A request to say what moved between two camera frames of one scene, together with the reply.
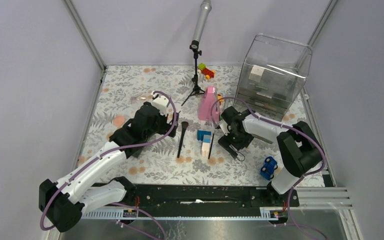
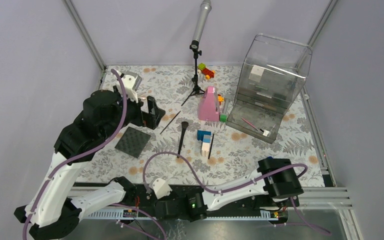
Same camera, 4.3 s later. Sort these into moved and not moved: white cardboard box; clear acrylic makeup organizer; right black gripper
Moved: right black gripper
Not moved: white cardboard box; clear acrylic makeup organizer
